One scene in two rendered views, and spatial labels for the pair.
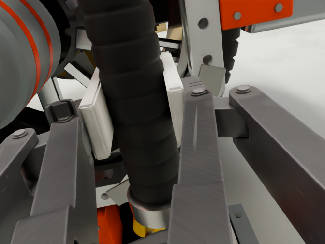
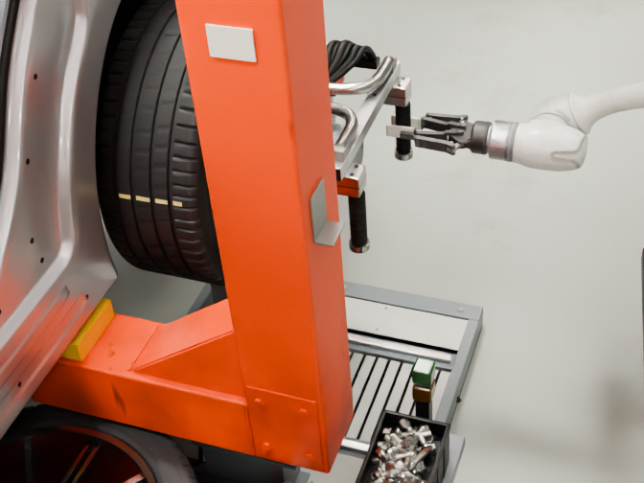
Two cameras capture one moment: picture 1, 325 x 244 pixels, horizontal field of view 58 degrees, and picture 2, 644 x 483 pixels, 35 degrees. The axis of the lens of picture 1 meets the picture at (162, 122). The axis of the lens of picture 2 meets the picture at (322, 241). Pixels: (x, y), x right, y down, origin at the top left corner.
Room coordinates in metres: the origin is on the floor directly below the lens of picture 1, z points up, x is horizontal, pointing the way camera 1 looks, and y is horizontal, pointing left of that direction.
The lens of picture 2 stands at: (-0.37, 1.91, 2.17)
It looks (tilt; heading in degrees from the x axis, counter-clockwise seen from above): 40 degrees down; 292
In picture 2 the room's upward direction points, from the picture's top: 5 degrees counter-clockwise
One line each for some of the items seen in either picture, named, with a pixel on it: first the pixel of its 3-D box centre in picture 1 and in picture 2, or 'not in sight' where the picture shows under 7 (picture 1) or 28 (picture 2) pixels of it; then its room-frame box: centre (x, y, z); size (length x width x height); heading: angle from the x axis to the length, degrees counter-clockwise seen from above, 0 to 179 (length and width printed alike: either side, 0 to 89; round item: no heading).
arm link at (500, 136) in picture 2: not in sight; (501, 140); (-0.07, 0.02, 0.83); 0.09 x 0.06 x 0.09; 89
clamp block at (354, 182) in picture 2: not in sight; (341, 177); (0.19, 0.35, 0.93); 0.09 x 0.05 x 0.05; 179
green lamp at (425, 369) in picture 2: not in sight; (424, 372); (-0.03, 0.57, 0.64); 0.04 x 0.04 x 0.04; 89
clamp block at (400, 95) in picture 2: not in sight; (389, 89); (0.19, 0.01, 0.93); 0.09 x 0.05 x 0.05; 179
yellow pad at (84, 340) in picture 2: not in sight; (67, 323); (0.70, 0.68, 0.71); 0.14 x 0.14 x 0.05; 89
